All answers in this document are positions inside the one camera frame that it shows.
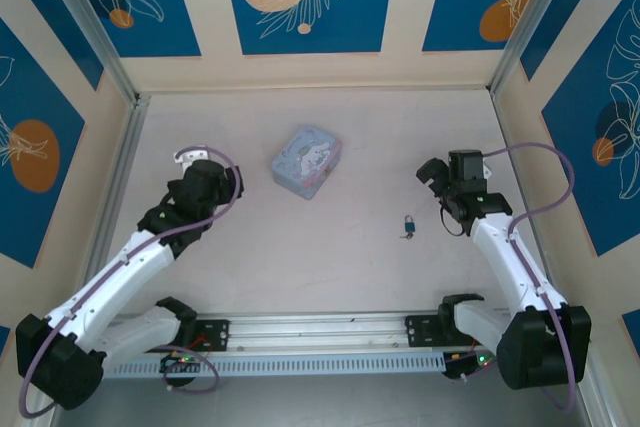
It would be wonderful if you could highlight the light blue cartoon tin box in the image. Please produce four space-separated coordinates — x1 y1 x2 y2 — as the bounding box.
270 125 344 202

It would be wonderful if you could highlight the grey metal sheet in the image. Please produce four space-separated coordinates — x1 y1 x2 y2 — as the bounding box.
47 346 606 427

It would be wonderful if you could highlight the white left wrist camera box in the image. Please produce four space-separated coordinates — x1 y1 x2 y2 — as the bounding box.
173 145 211 169

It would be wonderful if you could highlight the thin black right gripper cable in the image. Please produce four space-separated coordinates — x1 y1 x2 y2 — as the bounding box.
438 202 466 239

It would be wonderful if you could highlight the aluminium left side rail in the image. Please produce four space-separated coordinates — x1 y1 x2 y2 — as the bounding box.
73 94 151 318

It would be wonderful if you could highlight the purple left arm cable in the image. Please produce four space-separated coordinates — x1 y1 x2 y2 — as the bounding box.
19 145 240 421

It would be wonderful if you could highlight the long aluminium base rail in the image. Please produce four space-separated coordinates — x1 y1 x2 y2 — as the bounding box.
99 307 595 362

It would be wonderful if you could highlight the aluminium right upright post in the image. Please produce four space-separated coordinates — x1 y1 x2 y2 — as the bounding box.
488 0 585 98

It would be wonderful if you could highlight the aluminium upright post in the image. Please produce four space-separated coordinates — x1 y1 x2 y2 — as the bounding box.
34 0 141 106
488 0 585 98

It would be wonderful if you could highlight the grey slotted cable duct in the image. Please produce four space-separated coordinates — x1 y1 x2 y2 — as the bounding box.
99 351 450 381

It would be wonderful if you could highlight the aluminium left upright post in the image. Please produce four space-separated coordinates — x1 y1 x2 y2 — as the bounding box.
34 0 141 106

